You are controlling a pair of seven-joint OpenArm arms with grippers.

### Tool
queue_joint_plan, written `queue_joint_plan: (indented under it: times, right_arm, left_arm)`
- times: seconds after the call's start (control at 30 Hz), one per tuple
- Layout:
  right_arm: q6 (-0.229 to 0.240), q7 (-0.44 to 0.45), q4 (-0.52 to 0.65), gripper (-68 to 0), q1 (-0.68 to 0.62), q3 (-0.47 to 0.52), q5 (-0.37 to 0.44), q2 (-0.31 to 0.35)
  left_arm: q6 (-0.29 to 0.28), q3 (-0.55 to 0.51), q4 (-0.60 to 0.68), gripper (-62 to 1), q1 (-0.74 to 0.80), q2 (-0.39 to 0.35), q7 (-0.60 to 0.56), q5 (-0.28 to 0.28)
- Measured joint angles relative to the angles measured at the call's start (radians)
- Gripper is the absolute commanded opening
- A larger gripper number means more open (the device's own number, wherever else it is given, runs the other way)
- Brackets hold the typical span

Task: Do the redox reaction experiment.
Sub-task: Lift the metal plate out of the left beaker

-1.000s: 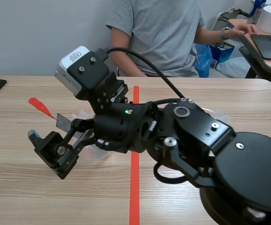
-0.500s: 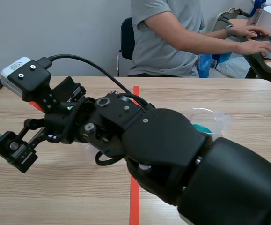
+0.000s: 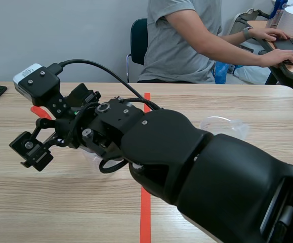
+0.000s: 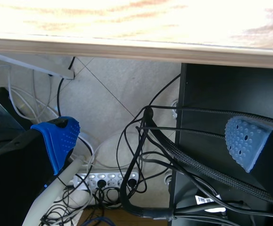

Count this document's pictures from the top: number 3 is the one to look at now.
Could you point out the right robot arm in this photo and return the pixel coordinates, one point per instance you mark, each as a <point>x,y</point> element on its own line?
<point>212,172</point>

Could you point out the dark blue chair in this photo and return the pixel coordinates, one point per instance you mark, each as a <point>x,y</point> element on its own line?
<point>138,43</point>

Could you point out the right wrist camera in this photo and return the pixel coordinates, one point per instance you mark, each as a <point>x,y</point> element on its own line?
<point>36,82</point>

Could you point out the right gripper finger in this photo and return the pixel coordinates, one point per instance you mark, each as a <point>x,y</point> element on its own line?
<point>32,152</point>
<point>81,95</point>

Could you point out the person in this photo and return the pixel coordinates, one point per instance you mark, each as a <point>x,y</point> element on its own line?
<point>176,43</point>

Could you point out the white plastic bag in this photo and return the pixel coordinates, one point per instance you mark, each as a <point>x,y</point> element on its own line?
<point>252,73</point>

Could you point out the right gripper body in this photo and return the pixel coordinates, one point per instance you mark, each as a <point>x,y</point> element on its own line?
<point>69,126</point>

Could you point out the blue plastic bag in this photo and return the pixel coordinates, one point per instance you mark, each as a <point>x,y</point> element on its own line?
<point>221,73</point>

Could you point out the person's hand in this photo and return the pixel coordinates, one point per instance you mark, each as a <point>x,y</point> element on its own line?
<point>275,34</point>
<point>280,57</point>

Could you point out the clear plastic beaker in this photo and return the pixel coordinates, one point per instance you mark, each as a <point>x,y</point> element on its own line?
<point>91,159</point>
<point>218,124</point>

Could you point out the wooden desk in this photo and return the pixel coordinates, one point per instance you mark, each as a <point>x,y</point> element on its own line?
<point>283,68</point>

